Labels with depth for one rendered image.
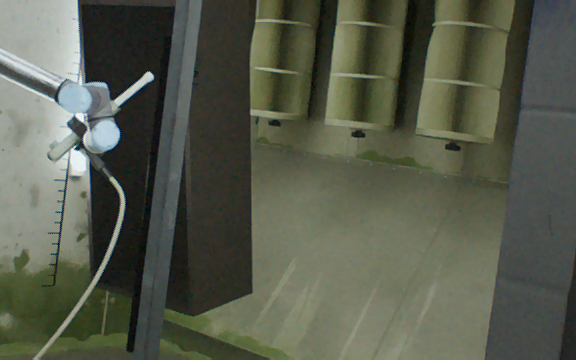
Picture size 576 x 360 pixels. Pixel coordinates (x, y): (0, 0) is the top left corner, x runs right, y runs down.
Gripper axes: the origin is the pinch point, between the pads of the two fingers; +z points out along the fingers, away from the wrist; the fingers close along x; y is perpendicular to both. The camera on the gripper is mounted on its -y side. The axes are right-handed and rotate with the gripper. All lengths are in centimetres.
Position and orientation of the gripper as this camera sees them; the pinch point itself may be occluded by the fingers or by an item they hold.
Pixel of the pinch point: (81, 143)
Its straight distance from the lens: 355.4
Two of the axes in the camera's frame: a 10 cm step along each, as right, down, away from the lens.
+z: -3.6, 1.0, 9.3
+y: 6.4, 7.5, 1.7
